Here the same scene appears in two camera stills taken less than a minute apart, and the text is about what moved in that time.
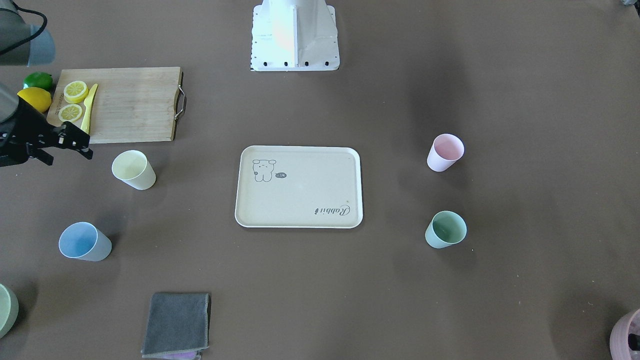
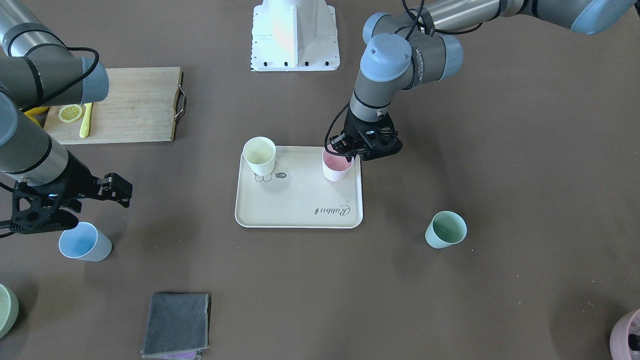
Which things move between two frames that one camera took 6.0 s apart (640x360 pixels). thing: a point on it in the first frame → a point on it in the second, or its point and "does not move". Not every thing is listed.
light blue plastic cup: x=84 y=241 does not move
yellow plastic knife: x=85 y=123 does not move
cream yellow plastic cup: x=132 y=167 → x=260 y=152
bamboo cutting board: x=120 y=104 does not move
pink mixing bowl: x=619 y=348 does not move
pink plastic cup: x=447 y=149 → x=335 y=167
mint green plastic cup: x=446 y=228 does not move
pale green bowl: x=9 y=310 does not move
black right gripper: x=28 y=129 → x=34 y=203
